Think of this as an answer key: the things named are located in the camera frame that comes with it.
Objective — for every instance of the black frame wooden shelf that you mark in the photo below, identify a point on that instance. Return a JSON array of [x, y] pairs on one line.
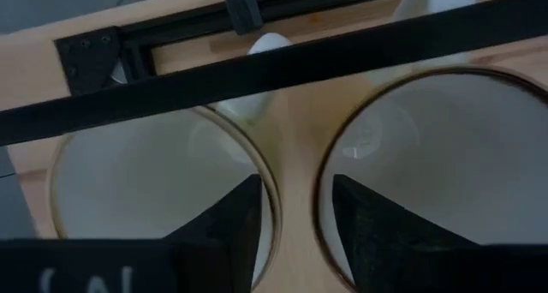
[[274, 66]]

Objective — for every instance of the black frame rail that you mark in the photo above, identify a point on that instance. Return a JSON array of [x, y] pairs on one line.
[[321, 4]]

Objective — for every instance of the white mug tan rim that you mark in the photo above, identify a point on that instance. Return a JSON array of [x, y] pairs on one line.
[[128, 177]]

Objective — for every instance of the black corner bracket plate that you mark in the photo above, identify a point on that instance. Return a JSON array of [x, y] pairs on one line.
[[87, 59]]

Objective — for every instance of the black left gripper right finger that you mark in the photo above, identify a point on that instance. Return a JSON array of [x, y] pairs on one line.
[[377, 241]]

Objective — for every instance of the pale yellow mug brown rim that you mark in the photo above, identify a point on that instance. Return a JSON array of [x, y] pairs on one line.
[[449, 156]]

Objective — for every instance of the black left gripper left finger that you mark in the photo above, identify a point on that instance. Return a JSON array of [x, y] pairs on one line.
[[231, 241]]

